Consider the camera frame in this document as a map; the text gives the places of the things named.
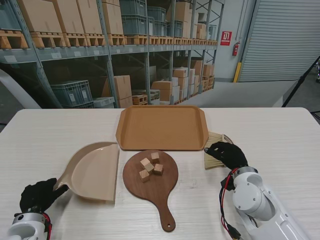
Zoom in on red black left wrist cable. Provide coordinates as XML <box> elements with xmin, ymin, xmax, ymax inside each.
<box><xmin>41</xmin><ymin>212</ymin><xmax>53</xmax><ymax>240</ymax></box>

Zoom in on orange wooden pallet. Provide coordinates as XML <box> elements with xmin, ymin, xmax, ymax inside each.
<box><xmin>131</xmin><ymin>94</ymin><xmax>148</xmax><ymax>106</ymax></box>

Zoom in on red black right wrist cable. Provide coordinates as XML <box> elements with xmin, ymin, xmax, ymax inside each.
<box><xmin>219</xmin><ymin>172</ymin><xmax>242</xmax><ymax>240</ymax></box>

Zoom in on red black wrist cable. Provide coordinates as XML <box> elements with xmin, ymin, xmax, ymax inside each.
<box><xmin>41</xmin><ymin>212</ymin><xmax>53</xmax><ymax>240</ymax></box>
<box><xmin>219</xmin><ymin>172</ymin><xmax>242</xmax><ymax>240</ymax></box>

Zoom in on grey plastic crate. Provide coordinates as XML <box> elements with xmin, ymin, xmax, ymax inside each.
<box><xmin>51</xmin><ymin>79</ymin><xmax>91</xmax><ymax>107</ymax></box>

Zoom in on white curved panel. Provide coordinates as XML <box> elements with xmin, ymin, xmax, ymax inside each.
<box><xmin>0</xmin><ymin>68</ymin><xmax>42</xmax><ymax>110</ymax></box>

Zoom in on white plastic crate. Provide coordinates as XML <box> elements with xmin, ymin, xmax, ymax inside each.
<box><xmin>92</xmin><ymin>96</ymin><xmax>116</xmax><ymax>109</ymax></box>

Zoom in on cardboard box with tape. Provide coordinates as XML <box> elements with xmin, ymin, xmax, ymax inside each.
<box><xmin>113</xmin><ymin>75</ymin><xmax>133</xmax><ymax>109</ymax></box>

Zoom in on stacked grey plastic crates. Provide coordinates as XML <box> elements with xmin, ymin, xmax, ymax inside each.
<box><xmin>119</xmin><ymin>0</ymin><xmax>148</xmax><ymax>35</ymax></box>

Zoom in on grey roller shutter door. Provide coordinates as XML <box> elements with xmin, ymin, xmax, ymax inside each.
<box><xmin>239</xmin><ymin>0</ymin><xmax>320</xmax><ymax>83</ymax></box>

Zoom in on red wall sign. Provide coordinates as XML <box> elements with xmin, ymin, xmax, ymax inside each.
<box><xmin>219</xmin><ymin>30</ymin><xmax>232</xmax><ymax>46</ymax></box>

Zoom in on round dark wooden cutting board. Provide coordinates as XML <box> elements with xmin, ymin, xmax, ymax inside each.
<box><xmin>122</xmin><ymin>149</ymin><xmax>180</xmax><ymax>233</ymax></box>

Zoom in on low cardboard box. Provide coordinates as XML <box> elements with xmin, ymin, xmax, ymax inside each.
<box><xmin>151</xmin><ymin>80</ymin><xmax>173</xmax><ymax>102</ymax></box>

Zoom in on yellow post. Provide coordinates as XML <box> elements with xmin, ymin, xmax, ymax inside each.
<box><xmin>233</xmin><ymin>61</ymin><xmax>243</xmax><ymax>83</ymax></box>

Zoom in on large cardboard box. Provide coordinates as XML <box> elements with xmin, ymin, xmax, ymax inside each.
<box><xmin>18</xmin><ymin>0</ymin><xmax>63</xmax><ymax>33</ymax></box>
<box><xmin>76</xmin><ymin>0</ymin><xmax>103</xmax><ymax>35</ymax></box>
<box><xmin>53</xmin><ymin>0</ymin><xmax>86</xmax><ymax>35</ymax></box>

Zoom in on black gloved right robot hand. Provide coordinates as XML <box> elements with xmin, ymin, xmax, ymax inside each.
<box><xmin>203</xmin><ymin>141</ymin><xmax>250</xmax><ymax>172</ymax></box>

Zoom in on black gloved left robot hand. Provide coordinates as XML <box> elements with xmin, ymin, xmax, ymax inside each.
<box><xmin>19</xmin><ymin>177</ymin><xmax>70</xmax><ymax>215</ymax></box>

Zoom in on black tripod leg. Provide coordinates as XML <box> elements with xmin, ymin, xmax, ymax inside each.
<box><xmin>281</xmin><ymin>54</ymin><xmax>320</xmax><ymax>108</ymax></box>

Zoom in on tall cardboard box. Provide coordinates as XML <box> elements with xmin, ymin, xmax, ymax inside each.
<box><xmin>101</xmin><ymin>2</ymin><xmax>125</xmax><ymax>35</ymax></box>

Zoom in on orange-brown plastic tray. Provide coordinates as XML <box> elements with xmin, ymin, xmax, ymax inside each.
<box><xmin>115</xmin><ymin>105</ymin><xmax>210</xmax><ymax>152</ymax></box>

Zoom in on grey metal shelving rack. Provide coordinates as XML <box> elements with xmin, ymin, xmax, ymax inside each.
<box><xmin>0</xmin><ymin>0</ymin><xmax>226</xmax><ymax>109</ymax></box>

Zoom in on beige plastic dustpan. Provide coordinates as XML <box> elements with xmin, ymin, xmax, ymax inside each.
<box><xmin>53</xmin><ymin>141</ymin><xmax>120</xmax><ymax>206</ymax></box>

